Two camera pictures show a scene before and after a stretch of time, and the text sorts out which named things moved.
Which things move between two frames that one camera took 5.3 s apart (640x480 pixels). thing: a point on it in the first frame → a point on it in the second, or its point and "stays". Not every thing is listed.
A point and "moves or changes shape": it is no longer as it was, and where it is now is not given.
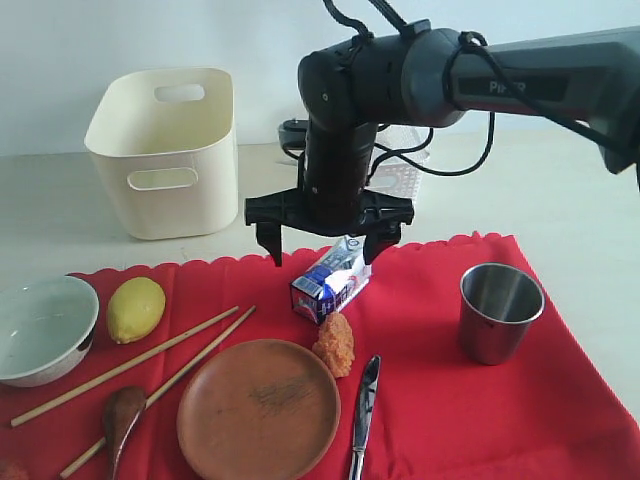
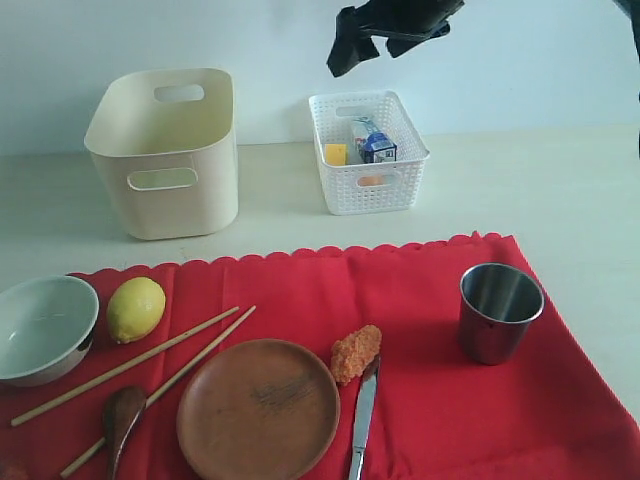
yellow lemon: x=135 y=307 stays
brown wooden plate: x=257 y=409 stays
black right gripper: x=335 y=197 → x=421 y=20
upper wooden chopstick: x=39 y=410 stays
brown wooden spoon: x=121 y=411 stays
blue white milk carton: x=329 y=283 moves or changes shape
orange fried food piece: x=336 y=343 → x=352 y=354
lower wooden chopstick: x=162 y=389 stays
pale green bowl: x=47 y=325 stays
